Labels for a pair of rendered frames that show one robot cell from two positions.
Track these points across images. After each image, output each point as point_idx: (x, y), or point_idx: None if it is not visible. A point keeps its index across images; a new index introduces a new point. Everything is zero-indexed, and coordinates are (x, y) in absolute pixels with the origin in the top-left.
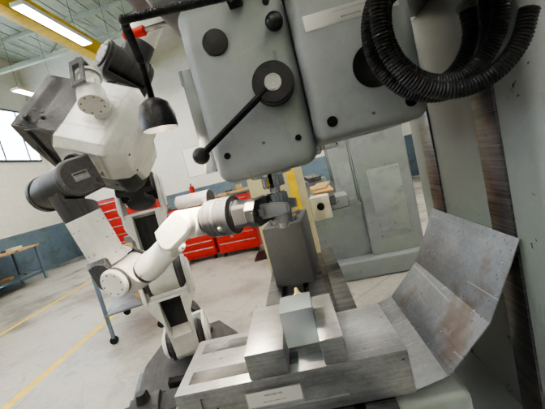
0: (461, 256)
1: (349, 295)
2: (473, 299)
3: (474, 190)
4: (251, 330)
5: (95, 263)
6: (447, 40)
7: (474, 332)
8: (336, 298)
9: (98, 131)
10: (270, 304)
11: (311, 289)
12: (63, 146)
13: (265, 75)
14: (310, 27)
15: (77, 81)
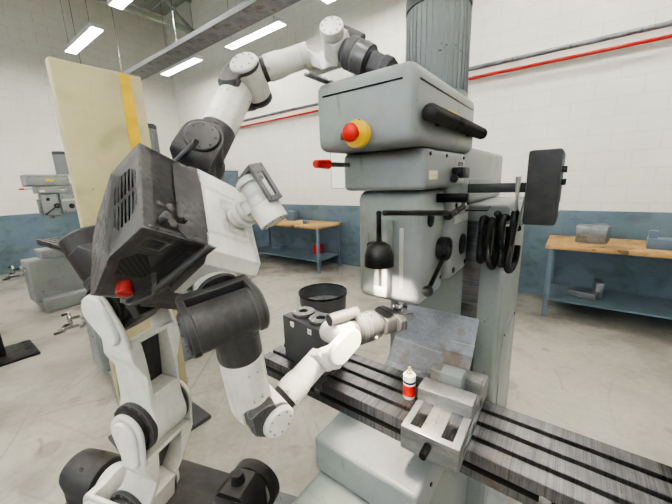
0: (441, 328)
1: (386, 365)
2: (457, 348)
3: (450, 297)
4: (446, 396)
5: (262, 406)
6: None
7: (466, 363)
8: (381, 369)
9: (247, 245)
10: (344, 390)
11: (352, 370)
12: (218, 264)
13: (448, 244)
14: (455, 222)
15: (276, 196)
